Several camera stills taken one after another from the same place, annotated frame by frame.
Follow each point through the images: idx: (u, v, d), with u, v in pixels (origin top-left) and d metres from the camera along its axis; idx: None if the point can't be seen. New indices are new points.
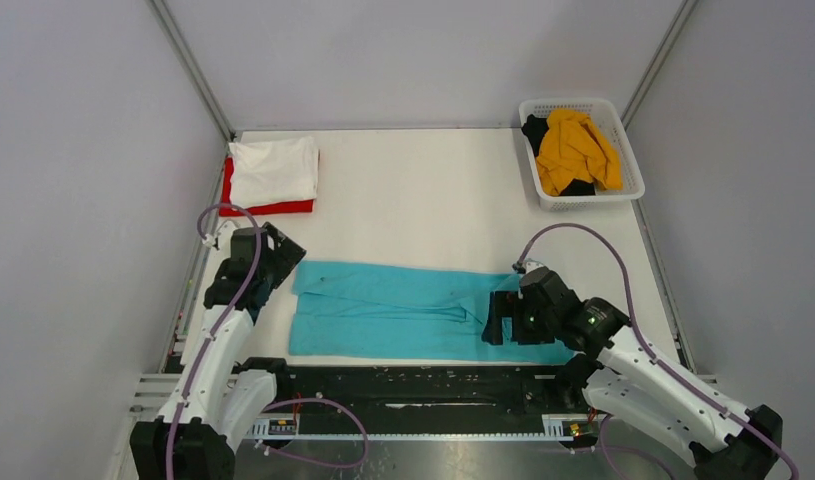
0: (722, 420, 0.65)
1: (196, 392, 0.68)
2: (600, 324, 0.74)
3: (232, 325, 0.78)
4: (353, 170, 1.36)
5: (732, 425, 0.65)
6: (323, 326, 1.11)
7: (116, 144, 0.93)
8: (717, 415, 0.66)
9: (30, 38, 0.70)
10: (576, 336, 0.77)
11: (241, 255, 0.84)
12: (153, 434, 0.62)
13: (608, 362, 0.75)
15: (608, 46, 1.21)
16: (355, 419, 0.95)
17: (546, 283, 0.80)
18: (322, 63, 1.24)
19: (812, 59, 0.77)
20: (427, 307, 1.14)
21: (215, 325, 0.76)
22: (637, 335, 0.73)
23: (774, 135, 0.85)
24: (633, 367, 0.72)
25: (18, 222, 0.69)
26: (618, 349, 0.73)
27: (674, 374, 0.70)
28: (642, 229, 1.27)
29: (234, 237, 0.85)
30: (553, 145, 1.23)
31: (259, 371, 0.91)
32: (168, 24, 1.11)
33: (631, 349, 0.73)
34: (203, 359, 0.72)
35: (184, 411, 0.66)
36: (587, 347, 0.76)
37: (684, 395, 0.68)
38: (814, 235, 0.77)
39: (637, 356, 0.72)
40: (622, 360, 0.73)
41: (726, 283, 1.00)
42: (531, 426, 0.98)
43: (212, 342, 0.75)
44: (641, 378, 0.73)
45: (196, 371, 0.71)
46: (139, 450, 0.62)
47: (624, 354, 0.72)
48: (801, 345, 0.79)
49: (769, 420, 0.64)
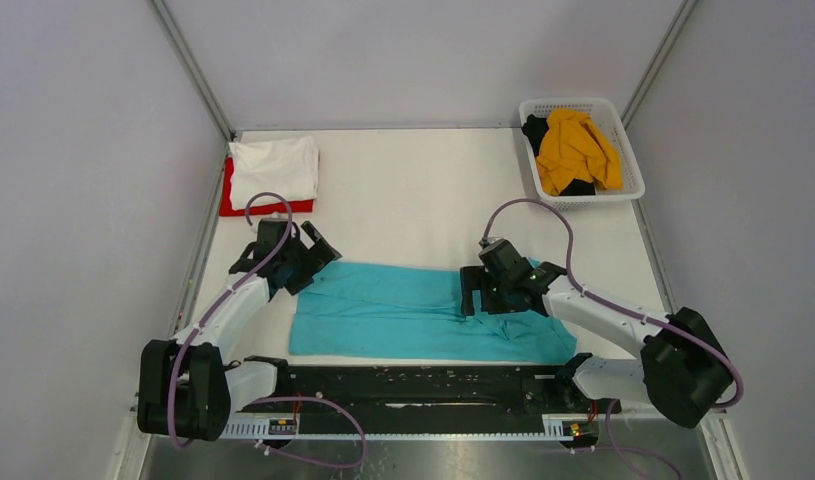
0: (642, 326, 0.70)
1: (211, 328, 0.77)
2: (541, 279, 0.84)
3: (252, 285, 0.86)
4: (353, 170, 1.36)
5: (652, 328, 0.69)
6: (322, 325, 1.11)
7: (116, 144, 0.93)
8: (638, 323, 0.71)
9: (28, 37, 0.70)
10: (525, 293, 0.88)
11: (266, 239, 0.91)
12: (162, 360, 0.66)
13: (553, 310, 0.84)
15: (608, 45, 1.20)
16: (353, 421, 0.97)
17: (498, 252, 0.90)
18: (322, 63, 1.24)
19: (812, 59, 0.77)
20: (427, 307, 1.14)
21: (238, 281, 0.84)
22: (572, 278, 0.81)
23: (775, 135, 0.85)
24: (567, 303, 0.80)
25: (17, 223, 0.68)
26: (552, 291, 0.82)
27: (600, 300, 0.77)
28: (642, 229, 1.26)
29: (262, 221, 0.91)
30: (554, 145, 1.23)
31: (262, 363, 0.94)
32: (167, 24, 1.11)
33: (564, 288, 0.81)
34: (220, 306, 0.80)
35: (197, 336, 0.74)
36: (534, 301, 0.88)
37: (611, 315, 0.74)
38: (814, 236, 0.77)
39: (569, 293, 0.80)
40: (557, 299, 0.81)
41: (726, 283, 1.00)
42: (531, 426, 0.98)
43: (231, 295, 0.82)
44: (577, 312, 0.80)
45: (215, 309, 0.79)
46: (145, 370, 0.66)
47: (560, 295, 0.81)
48: (802, 345, 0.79)
49: (691, 320, 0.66)
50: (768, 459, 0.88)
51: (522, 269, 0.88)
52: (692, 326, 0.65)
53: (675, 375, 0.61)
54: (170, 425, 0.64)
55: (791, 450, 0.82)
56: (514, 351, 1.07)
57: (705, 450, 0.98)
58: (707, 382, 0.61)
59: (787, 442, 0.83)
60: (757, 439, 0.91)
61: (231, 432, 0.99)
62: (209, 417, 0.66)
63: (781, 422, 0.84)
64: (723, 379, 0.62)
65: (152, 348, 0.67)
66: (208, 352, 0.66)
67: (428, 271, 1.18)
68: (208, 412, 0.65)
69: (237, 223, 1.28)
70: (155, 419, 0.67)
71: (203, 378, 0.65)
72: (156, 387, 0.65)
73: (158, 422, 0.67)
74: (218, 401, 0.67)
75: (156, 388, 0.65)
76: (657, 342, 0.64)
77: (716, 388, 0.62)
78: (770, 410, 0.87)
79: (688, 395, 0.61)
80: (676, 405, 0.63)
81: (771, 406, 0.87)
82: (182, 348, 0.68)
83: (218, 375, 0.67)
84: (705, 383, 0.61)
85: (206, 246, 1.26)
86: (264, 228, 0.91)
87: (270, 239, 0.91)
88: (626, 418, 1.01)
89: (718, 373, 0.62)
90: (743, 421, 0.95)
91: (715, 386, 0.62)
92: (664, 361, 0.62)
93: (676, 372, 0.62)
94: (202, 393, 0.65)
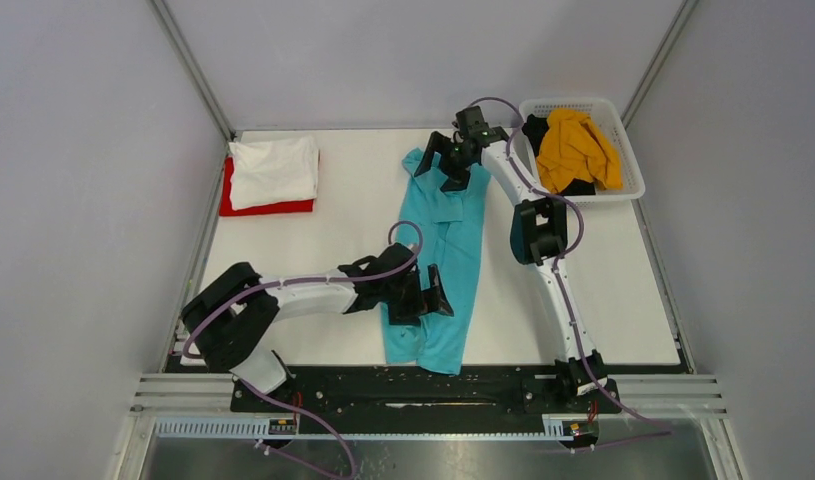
0: (529, 192, 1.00)
1: (288, 291, 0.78)
2: (490, 136, 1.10)
3: (343, 290, 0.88)
4: (353, 170, 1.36)
5: (531, 196, 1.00)
6: (427, 351, 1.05)
7: (118, 145, 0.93)
8: (526, 190, 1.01)
9: (27, 37, 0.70)
10: (472, 142, 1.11)
11: (386, 261, 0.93)
12: (236, 280, 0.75)
13: (484, 160, 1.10)
15: (608, 46, 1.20)
16: (325, 423, 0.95)
17: (468, 111, 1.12)
18: (323, 63, 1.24)
19: (812, 61, 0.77)
20: (431, 252, 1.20)
21: (338, 277, 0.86)
22: (507, 144, 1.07)
23: (773, 136, 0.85)
24: (493, 158, 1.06)
25: (18, 225, 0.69)
26: (493, 147, 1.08)
27: (515, 166, 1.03)
28: (642, 229, 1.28)
29: (396, 244, 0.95)
30: (554, 145, 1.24)
31: (280, 368, 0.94)
32: (167, 23, 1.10)
33: (498, 150, 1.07)
34: (309, 282, 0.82)
35: (275, 288, 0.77)
36: (475, 151, 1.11)
37: (510, 175, 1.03)
38: (810, 237, 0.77)
39: (499, 154, 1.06)
40: (489, 153, 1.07)
41: (724, 284, 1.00)
42: (531, 426, 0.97)
43: (324, 281, 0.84)
44: (494, 166, 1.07)
45: (303, 280, 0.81)
46: (223, 279, 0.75)
47: (494, 153, 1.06)
48: (799, 346, 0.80)
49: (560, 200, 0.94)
50: (765, 461, 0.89)
51: (479, 129, 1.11)
52: (556, 205, 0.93)
53: (528, 229, 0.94)
54: (196, 332, 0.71)
55: (791, 450, 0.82)
56: (475, 205, 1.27)
57: (703, 449, 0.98)
58: (539, 239, 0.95)
59: (784, 442, 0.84)
60: (754, 441, 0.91)
61: (231, 432, 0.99)
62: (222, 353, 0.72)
63: (780, 423, 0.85)
64: (556, 242, 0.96)
65: (239, 269, 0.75)
66: (269, 306, 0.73)
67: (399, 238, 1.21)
68: (223, 348, 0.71)
69: (237, 223, 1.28)
70: (193, 317, 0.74)
71: (246, 320, 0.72)
72: (217, 294, 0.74)
73: (191, 326, 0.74)
74: (238, 345, 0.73)
75: (218, 295, 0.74)
76: (528, 207, 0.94)
77: (552, 246, 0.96)
78: (768, 410, 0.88)
79: (525, 242, 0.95)
80: (519, 242, 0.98)
81: (771, 406, 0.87)
82: (256, 285, 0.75)
83: (258, 329, 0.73)
84: (544, 239, 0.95)
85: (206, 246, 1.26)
86: (392, 252, 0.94)
87: (390, 262, 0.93)
88: (626, 418, 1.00)
89: (554, 239, 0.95)
90: (742, 422, 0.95)
91: (547, 245, 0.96)
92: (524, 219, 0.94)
93: (528, 231, 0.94)
94: (234, 330, 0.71)
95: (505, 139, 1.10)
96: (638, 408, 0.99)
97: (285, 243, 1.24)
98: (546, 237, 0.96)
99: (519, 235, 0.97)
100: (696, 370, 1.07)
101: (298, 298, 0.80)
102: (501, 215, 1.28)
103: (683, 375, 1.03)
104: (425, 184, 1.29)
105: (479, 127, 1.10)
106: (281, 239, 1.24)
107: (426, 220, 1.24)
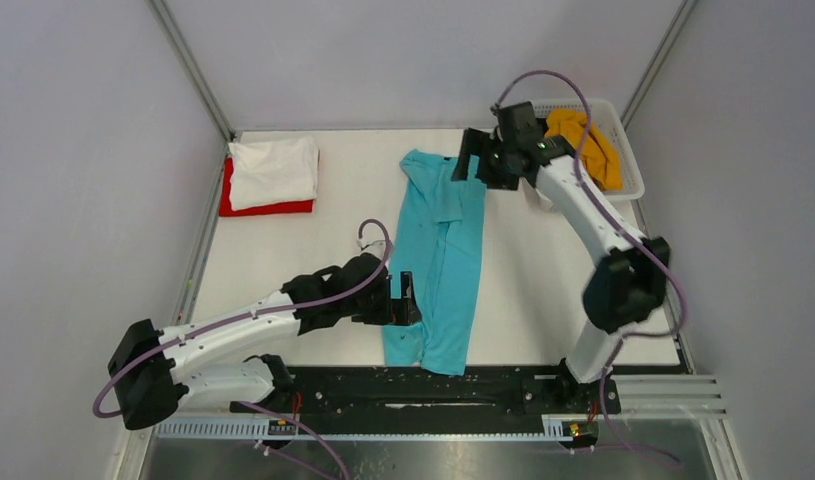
0: (615, 236, 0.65)
1: (193, 346, 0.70)
2: (549, 149, 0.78)
3: (277, 321, 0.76)
4: (352, 170, 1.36)
5: (621, 242, 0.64)
6: (428, 352, 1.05)
7: (116, 144, 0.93)
8: (613, 233, 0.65)
9: (29, 37, 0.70)
10: (521, 157, 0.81)
11: (346, 277, 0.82)
12: (137, 342, 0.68)
13: (542, 185, 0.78)
15: (607, 46, 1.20)
16: (303, 424, 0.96)
17: (516, 109, 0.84)
18: (323, 63, 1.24)
19: (810, 61, 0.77)
20: (432, 251, 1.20)
21: (264, 309, 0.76)
22: (576, 163, 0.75)
23: (772, 136, 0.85)
24: (558, 187, 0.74)
25: (19, 224, 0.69)
26: (554, 167, 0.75)
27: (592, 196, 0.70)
28: (642, 229, 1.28)
29: (356, 258, 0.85)
30: None
31: (266, 379, 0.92)
32: (167, 23, 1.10)
33: (564, 172, 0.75)
34: (228, 324, 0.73)
35: (174, 348, 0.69)
36: (528, 169, 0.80)
37: (592, 213, 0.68)
38: (809, 236, 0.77)
39: (566, 178, 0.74)
40: (551, 176, 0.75)
41: (724, 284, 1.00)
42: (531, 426, 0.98)
43: (249, 319, 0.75)
44: (557, 197, 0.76)
45: (219, 324, 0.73)
46: (126, 339, 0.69)
47: (556, 174, 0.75)
48: (799, 347, 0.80)
49: (660, 246, 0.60)
50: (766, 462, 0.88)
51: (532, 138, 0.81)
52: (658, 253, 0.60)
53: (617, 291, 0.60)
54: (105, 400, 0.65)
55: (791, 451, 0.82)
56: (473, 204, 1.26)
57: (703, 449, 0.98)
58: (628, 300, 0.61)
59: (785, 443, 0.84)
60: (755, 441, 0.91)
61: (231, 432, 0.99)
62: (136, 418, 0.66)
63: (781, 424, 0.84)
64: (651, 305, 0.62)
65: (137, 328, 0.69)
66: (162, 374, 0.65)
67: (399, 239, 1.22)
68: (129, 415, 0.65)
69: (237, 223, 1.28)
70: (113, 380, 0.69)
71: (140, 389, 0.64)
72: (122, 357, 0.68)
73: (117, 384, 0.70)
74: (151, 407, 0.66)
75: (122, 357, 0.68)
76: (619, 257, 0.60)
77: (644, 311, 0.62)
78: (768, 410, 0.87)
79: (615, 306, 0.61)
80: (600, 305, 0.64)
81: (771, 406, 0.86)
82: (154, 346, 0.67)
83: (163, 394, 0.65)
84: (638, 301, 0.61)
85: (206, 246, 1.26)
86: (356, 264, 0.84)
87: (349, 279, 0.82)
88: (626, 418, 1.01)
89: (649, 300, 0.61)
90: (743, 422, 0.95)
91: (642, 308, 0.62)
92: (613, 277, 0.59)
93: (618, 290, 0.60)
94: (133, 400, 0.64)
95: (571, 153, 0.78)
96: (637, 407, 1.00)
97: (285, 243, 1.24)
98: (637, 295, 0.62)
99: (590, 298, 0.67)
100: (695, 371, 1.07)
101: (207, 350, 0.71)
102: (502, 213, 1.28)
103: (683, 375, 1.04)
104: (425, 184, 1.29)
105: (531, 136, 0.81)
106: (280, 239, 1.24)
107: (426, 220, 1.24)
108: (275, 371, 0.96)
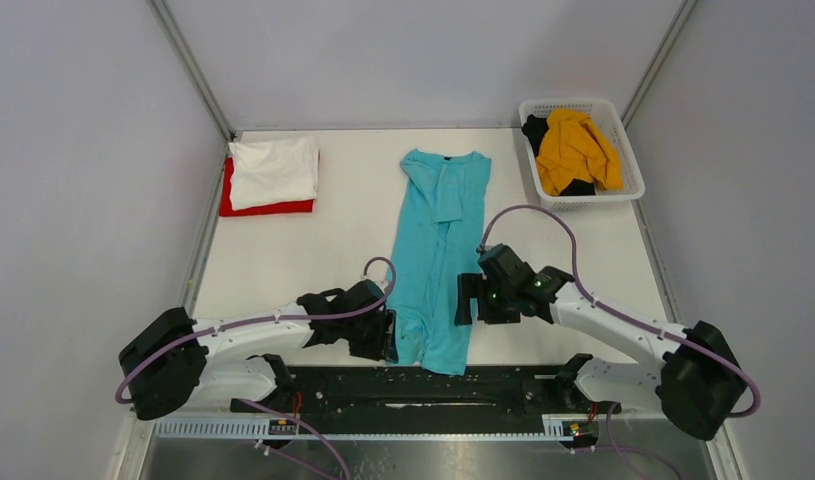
0: (660, 341, 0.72)
1: (223, 338, 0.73)
2: (547, 286, 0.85)
3: (295, 329, 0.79)
4: (353, 171, 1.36)
5: (670, 343, 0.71)
6: (429, 351, 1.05)
7: (117, 144, 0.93)
8: (655, 338, 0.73)
9: (29, 36, 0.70)
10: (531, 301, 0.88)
11: (352, 299, 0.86)
12: (173, 327, 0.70)
13: (559, 317, 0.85)
15: (608, 46, 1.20)
16: (306, 425, 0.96)
17: (498, 258, 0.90)
18: (323, 63, 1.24)
19: (810, 60, 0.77)
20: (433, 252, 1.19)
21: (288, 315, 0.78)
22: (581, 286, 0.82)
23: (773, 135, 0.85)
24: (576, 313, 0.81)
25: (18, 223, 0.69)
26: (561, 300, 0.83)
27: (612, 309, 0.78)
28: (642, 229, 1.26)
29: (363, 280, 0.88)
30: (553, 145, 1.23)
31: (268, 376, 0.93)
32: (167, 23, 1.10)
33: (573, 298, 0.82)
34: (252, 323, 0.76)
35: (207, 337, 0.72)
36: (540, 309, 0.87)
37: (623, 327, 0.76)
38: (809, 236, 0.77)
39: (578, 304, 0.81)
40: (565, 308, 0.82)
41: (724, 285, 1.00)
42: (531, 426, 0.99)
43: (272, 321, 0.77)
44: (584, 321, 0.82)
45: (244, 323, 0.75)
46: (157, 324, 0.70)
47: (570, 305, 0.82)
48: (799, 347, 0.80)
49: (707, 335, 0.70)
50: (766, 462, 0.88)
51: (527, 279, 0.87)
52: (709, 341, 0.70)
53: (696, 390, 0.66)
54: (126, 379, 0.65)
55: (790, 449, 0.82)
56: (474, 203, 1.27)
57: (704, 449, 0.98)
58: (723, 401, 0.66)
59: (785, 443, 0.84)
60: (755, 441, 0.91)
61: (231, 432, 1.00)
62: (152, 402, 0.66)
63: (781, 424, 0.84)
64: (737, 390, 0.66)
65: (172, 313, 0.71)
66: (196, 360, 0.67)
67: (399, 238, 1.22)
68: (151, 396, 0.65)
69: (237, 223, 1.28)
70: (129, 363, 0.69)
71: (173, 372, 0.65)
72: (151, 341, 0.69)
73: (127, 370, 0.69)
74: (168, 395, 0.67)
75: (152, 341, 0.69)
76: (678, 360, 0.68)
77: (731, 401, 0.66)
78: (768, 410, 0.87)
79: (706, 411, 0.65)
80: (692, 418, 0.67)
81: (772, 406, 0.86)
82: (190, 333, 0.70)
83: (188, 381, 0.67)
84: (723, 396, 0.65)
85: (206, 246, 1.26)
86: (361, 288, 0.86)
87: (355, 301, 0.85)
88: (626, 417, 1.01)
89: (732, 385, 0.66)
90: (743, 422, 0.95)
91: (729, 397, 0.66)
92: (685, 381, 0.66)
93: (702, 393, 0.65)
94: (161, 383, 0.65)
95: (568, 278, 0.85)
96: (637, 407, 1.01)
97: (285, 243, 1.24)
98: (724, 386, 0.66)
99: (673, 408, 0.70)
100: None
101: (235, 344, 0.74)
102: (501, 212, 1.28)
103: None
104: (425, 183, 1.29)
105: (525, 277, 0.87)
106: (280, 239, 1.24)
107: (427, 221, 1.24)
108: (275, 370, 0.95)
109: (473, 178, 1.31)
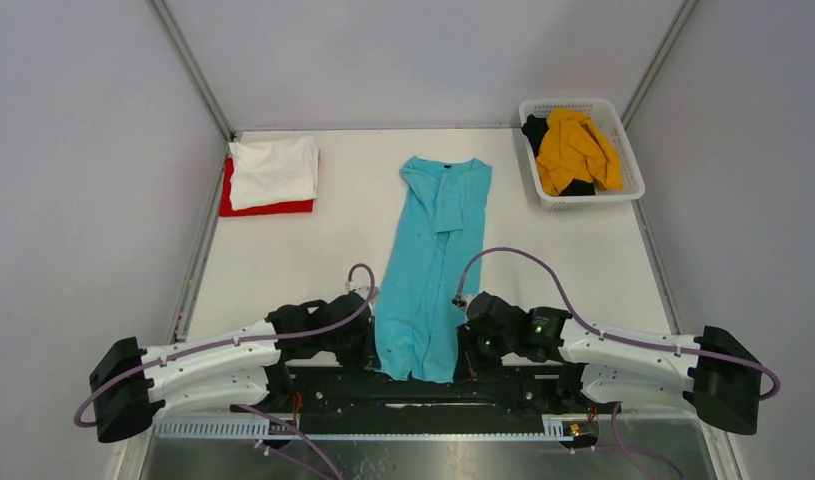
0: (678, 358, 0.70)
1: (173, 368, 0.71)
2: (546, 329, 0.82)
3: (258, 350, 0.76)
4: (352, 171, 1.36)
5: (689, 358, 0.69)
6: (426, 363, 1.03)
7: (116, 143, 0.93)
8: (673, 356, 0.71)
9: (28, 34, 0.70)
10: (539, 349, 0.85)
11: (330, 310, 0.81)
12: (119, 359, 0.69)
13: (573, 359, 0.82)
15: (608, 46, 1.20)
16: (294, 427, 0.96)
17: (491, 311, 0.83)
18: (323, 62, 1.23)
19: (810, 60, 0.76)
20: (430, 262, 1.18)
21: (247, 337, 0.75)
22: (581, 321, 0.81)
23: (773, 135, 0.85)
24: (587, 351, 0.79)
25: (18, 222, 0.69)
26: (568, 342, 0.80)
27: (621, 338, 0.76)
28: (642, 229, 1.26)
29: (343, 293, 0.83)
30: (553, 145, 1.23)
31: (261, 383, 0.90)
32: (167, 22, 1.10)
33: (579, 337, 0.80)
34: (206, 349, 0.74)
35: (156, 368, 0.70)
36: (549, 354, 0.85)
37: (636, 353, 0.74)
38: (810, 236, 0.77)
39: (587, 341, 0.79)
40: (575, 349, 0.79)
41: (725, 284, 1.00)
42: (531, 426, 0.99)
43: (232, 345, 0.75)
44: (600, 357, 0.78)
45: (196, 350, 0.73)
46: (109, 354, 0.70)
47: (580, 345, 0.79)
48: (801, 346, 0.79)
49: (716, 338, 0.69)
50: (767, 463, 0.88)
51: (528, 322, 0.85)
52: (721, 343, 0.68)
53: (728, 397, 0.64)
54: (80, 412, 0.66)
55: (790, 449, 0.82)
56: (474, 210, 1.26)
57: (704, 449, 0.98)
58: (751, 391, 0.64)
59: (785, 442, 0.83)
60: (756, 441, 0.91)
61: (231, 432, 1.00)
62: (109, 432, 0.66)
63: (782, 424, 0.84)
64: (756, 378, 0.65)
65: (121, 345, 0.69)
66: (139, 394, 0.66)
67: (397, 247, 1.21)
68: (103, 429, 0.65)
69: (236, 223, 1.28)
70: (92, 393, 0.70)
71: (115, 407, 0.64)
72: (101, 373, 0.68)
73: None
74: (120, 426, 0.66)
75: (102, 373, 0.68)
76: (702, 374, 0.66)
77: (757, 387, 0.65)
78: (769, 410, 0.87)
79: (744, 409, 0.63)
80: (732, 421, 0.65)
81: (772, 406, 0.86)
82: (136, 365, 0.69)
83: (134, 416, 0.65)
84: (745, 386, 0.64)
85: (206, 246, 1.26)
86: (343, 301, 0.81)
87: (334, 312, 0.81)
88: (626, 418, 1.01)
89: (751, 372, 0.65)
90: None
91: (753, 383, 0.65)
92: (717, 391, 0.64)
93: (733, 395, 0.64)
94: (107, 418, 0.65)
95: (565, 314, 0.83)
96: (637, 407, 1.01)
97: (285, 243, 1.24)
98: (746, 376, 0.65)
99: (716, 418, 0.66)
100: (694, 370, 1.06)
101: (186, 373, 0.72)
102: (501, 211, 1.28)
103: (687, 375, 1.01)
104: (424, 188, 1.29)
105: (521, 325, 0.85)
106: (279, 239, 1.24)
107: (425, 230, 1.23)
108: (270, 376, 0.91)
109: (473, 185, 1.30)
